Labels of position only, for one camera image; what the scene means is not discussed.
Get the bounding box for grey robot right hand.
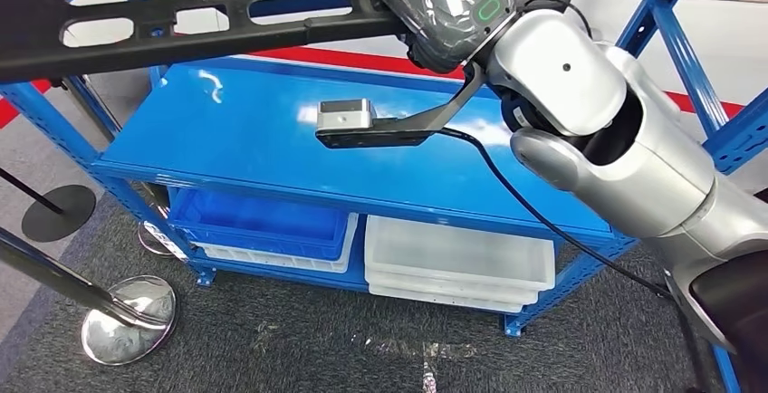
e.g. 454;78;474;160
344;0;520;75

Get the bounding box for black plastic panel part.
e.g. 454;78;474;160
0;0;571;83

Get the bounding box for blue metal shelf rack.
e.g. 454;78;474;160
712;345;745;393
0;0;768;339

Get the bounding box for white plastic tray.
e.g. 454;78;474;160
369;284;526;314
367;270;540;306
364;215;556;292

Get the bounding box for blue plastic bin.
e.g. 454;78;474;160
168;187;351;263

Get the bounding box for white car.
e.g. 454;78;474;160
62;0;768;197

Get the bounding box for silver floor tape strip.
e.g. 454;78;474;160
350;334;478;393

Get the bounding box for black-headed belt stanchion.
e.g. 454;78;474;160
51;75;177;258

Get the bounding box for thin black disc-base stanchion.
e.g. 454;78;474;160
0;168;97;244

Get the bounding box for chrome belt stanchion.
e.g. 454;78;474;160
0;226;178;368

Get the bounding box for pale wrist camera, black bracket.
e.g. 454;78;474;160
314;62;487;150

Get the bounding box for black camera cable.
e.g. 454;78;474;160
439;128;677;302

